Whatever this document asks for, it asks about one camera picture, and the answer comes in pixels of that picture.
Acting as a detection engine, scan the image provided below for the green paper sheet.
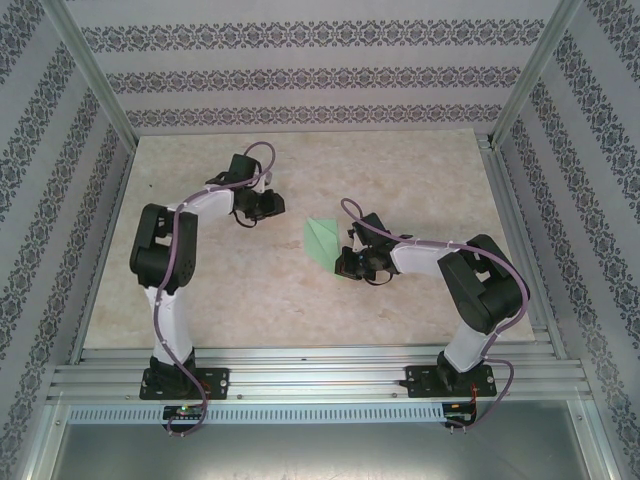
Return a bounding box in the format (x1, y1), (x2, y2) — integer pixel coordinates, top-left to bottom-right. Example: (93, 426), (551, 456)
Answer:
(303, 217), (351, 279)

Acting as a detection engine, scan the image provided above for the grey metal sheet panel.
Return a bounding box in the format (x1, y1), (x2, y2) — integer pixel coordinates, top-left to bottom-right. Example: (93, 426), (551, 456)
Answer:
(7, 399), (634, 480)

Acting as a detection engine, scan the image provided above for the aluminium mounting rail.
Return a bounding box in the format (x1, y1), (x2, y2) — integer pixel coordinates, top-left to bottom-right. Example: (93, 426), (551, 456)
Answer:
(47, 344), (596, 404)

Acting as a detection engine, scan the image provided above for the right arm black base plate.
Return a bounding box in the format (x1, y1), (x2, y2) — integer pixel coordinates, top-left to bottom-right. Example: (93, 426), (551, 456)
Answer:
(405, 364), (499, 399)

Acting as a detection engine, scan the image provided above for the aluminium side rail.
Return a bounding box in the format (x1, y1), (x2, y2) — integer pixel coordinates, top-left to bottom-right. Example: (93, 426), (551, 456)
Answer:
(67, 137), (140, 365)
(474, 130), (570, 360)

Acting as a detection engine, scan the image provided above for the slotted grey cable duct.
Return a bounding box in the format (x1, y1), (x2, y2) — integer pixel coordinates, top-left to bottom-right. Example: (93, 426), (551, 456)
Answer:
(67, 402), (476, 426)

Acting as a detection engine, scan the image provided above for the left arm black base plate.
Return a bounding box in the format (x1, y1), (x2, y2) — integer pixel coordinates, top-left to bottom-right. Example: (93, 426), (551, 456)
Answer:
(139, 367), (232, 401)

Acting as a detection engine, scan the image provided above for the aluminium frame post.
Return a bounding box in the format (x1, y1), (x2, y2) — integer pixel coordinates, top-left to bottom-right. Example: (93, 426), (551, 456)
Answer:
(489, 0), (586, 149)
(42, 0), (140, 147)

